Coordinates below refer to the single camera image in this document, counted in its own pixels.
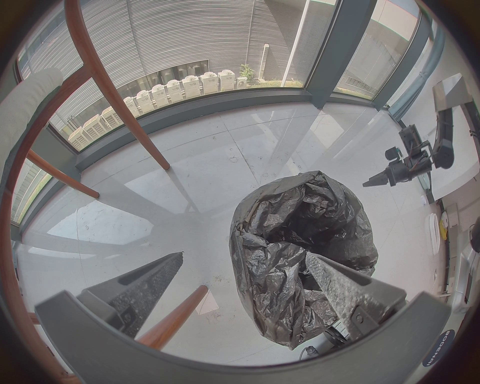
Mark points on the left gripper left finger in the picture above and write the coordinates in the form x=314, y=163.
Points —
x=150, y=285

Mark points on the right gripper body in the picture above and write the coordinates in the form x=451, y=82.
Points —
x=400, y=173

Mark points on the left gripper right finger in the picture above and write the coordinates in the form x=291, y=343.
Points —
x=348, y=292

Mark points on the black plastic bag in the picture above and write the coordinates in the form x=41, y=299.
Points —
x=277, y=270

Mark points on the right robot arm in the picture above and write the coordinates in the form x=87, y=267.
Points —
x=444, y=138

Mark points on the wooden chair with cream cushion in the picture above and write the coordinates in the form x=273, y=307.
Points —
x=127, y=116

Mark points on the window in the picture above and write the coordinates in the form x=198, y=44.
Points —
x=195, y=37

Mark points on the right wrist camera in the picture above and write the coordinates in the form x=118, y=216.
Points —
x=393, y=154

